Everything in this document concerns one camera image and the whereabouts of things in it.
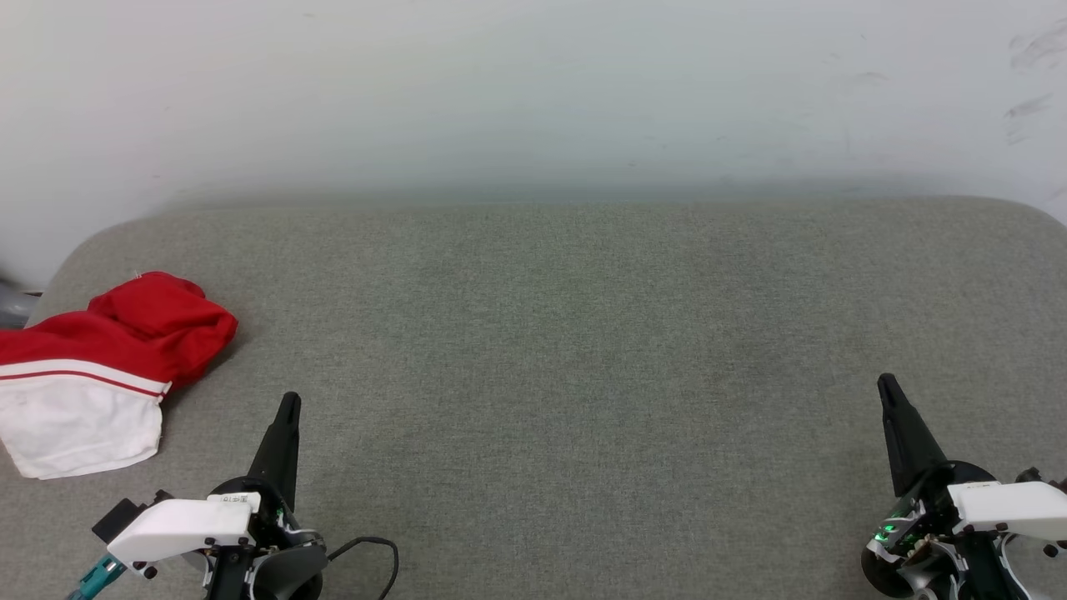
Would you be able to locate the teal cable connector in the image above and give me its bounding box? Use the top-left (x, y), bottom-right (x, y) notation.
top-left (67, 554), bottom-right (128, 600)

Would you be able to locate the black camera box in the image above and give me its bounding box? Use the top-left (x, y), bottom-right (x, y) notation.
top-left (92, 492), bottom-right (172, 544)

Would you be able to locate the thick black cable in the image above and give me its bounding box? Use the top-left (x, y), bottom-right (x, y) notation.
top-left (323, 536), bottom-right (400, 600)

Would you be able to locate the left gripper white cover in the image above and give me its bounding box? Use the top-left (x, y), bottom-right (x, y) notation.
top-left (107, 392), bottom-right (328, 600)

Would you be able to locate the red white basketball jersey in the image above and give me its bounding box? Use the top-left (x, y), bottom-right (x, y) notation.
top-left (0, 271), bottom-right (239, 481)

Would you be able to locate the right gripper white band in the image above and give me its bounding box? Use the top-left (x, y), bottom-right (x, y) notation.
top-left (861, 372), bottom-right (1067, 600)

